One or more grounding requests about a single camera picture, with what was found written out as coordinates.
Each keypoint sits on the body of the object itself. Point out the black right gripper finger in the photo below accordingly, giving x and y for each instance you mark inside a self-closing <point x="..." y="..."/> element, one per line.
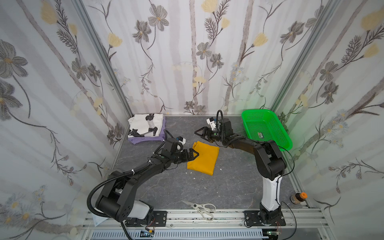
<point x="203" y="130"/>
<point x="203" y="135"/>

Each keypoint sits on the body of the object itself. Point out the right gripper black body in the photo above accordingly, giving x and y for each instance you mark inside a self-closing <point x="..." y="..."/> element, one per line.
<point x="207" y="133"/>

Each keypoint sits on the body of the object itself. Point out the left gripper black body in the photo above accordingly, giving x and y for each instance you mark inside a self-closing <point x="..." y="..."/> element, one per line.
<point x="186" y="154"/>

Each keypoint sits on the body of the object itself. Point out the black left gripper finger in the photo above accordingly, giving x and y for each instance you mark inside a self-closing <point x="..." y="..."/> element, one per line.
<point x="191" y="159"/>
<point x="192" y="152"/>

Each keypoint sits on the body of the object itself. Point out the yellow t-shirt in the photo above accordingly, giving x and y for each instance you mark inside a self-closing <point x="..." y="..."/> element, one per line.
<point x="206" y="161"/>

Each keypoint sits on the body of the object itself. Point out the green plastic basket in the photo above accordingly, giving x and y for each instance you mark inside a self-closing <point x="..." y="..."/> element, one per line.
<point x="266" y="122"/>

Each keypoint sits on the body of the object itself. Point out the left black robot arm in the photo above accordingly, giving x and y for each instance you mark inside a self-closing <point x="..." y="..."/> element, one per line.
<point x="116" y="196"/>

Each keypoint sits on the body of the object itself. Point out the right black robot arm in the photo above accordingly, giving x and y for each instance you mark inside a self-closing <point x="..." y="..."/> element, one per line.
<point x="269" y="160"/>

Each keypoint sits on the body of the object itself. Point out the purple folded t-shirt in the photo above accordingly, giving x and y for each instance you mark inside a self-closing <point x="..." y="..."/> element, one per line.
<point x="148" y="139"/>

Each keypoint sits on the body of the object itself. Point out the orange capped small bottle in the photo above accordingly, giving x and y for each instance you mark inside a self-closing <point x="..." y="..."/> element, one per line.
<point x="298" y="198"/>

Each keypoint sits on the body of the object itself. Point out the white paper sheet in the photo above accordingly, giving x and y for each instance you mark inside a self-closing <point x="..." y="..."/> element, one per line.
<point x="98" y="220"/>

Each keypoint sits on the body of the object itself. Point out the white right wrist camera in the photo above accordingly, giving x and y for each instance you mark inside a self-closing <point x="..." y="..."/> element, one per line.
<point x="212" y="122"/>

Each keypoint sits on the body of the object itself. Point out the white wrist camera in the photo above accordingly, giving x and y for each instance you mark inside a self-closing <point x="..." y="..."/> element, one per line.
<point x="212" y="122"/>
<point x="181" y="143"/>

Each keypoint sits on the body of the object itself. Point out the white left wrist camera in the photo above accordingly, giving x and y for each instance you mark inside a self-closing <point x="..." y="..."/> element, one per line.
<point x="181" y="143"/>

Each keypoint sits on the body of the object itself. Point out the white handled scissors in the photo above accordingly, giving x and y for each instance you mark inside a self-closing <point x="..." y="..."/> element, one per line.
<point x="205" y="210"/>

